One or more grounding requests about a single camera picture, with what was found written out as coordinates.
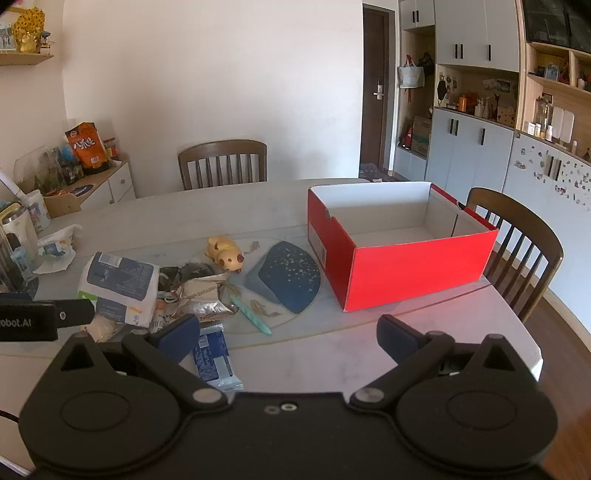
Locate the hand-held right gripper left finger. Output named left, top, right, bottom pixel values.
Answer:
left=46, top=316, right=229, bottom=411

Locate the orange snack bag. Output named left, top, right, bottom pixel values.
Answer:
left=65, top=122, right=112, bottom=175

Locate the glass terrarium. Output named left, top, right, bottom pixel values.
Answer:
left=14, top=145, right=84, bottom=195

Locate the cardboard carton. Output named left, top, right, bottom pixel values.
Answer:
left=411, top=115, right=432, bottom=155

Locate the wooden chair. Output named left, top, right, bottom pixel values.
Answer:
left=178, top=139, right=269, bottom=191
left=465, top=187, right=565, bottom=324

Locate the pale green tote bag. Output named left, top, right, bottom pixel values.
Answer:
left=398, top=55, right=426, bottom=89

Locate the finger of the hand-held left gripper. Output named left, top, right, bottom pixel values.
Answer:
left=54, top=299, right=96, bottom=329

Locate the yellow spotted toy pig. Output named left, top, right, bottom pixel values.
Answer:
left=205, top=236, right=245, bottom=273

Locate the teal plastic comb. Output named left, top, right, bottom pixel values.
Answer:
left=229, top=293, right=273, bottom=335

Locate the small blue foil packet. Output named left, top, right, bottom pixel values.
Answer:
left=191, top=323, right=244, bottom=392

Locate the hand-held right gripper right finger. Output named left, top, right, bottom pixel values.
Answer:
left=350, top=315, right=539, bottom=411

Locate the crumpled wet wipes packet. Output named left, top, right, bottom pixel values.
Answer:
left=34, top=224, right=84, bottom=274

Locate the gold ornament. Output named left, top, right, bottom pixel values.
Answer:
left=11, top=8, right=47, bottom=52

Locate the wooden wall shelf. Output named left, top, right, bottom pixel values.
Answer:
left=0, top=52, right=55, bottom=66

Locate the white marble desktop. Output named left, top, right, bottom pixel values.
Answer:
left=0, top=178, right=543, bottom=480

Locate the white patterned mug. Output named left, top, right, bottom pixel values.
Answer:
left=18, top=189, right=51, bottom=234

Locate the large white blue packet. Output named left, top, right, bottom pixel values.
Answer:
left=78, top=251, right=160, bottom=328

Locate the red cardboard box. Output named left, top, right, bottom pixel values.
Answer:
left=307, top=181, right=499, bottom=312

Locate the white tube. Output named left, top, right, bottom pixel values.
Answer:
left=0, top=168, right=21, bottom=199

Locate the silver gold snack packet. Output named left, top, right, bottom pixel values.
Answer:
left=171, top=272, right=241, bottom=324

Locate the white wooden sideboard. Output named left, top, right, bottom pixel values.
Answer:
left=44, top=159, right=137, bottom=217

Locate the black crinkled snack packet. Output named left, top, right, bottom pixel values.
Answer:
left=178, top=261, right=214, bottom=282

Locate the white electric kettle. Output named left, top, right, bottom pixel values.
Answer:
left=0, top=203, right=40, bottom=278

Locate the pale beige lump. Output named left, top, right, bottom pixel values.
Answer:
left=88, top=318, right=125, bottom=342

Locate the dark brown door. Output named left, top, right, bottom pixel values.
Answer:
left=361, top=4, right=399, bottom=172

